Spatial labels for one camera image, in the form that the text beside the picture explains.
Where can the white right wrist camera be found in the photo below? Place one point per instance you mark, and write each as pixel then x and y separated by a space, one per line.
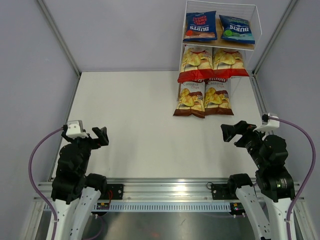
pixel 270 122

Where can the brown Chuba bag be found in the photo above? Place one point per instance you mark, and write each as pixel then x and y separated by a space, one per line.
pixel 191 99
pixel 217 97

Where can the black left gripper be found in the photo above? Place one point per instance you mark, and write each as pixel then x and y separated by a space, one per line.
pixel 101 134

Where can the blue Burts sea salt bag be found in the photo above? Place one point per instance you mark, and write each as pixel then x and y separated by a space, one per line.
pixel 236 30

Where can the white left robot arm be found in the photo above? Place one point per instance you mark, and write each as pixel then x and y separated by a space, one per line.
pixel 70 220

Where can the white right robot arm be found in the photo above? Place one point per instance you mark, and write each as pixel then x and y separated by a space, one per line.
pixel 269 153

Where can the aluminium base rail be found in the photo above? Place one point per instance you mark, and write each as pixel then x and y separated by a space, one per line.
pixel 165 195

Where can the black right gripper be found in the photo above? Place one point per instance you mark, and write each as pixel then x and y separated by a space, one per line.
pixel 229 131

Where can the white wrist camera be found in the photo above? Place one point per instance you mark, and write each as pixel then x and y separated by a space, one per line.
pixel 270 122
pixel 75 129

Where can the red Chuba bag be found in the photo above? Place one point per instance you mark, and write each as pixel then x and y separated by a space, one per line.
pixel 228 63
pixel 196 64

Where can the white wire wooden shelf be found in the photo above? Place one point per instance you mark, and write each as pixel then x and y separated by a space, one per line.
pixel 244 11

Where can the blue Burts spicy chilli bag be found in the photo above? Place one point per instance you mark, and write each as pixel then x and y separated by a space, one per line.
pixel 200 27

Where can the aluminium frame post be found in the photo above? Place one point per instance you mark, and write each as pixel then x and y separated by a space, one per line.
pixel 286 14
pixel 58 36

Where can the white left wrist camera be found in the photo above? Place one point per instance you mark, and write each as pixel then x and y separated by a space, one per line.
pixel 75 129

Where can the left aluminium frame post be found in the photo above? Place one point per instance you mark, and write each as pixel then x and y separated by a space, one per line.
pixel 58 36

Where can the right aluminium frame post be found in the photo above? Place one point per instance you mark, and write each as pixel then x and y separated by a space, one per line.
pixel 286 14

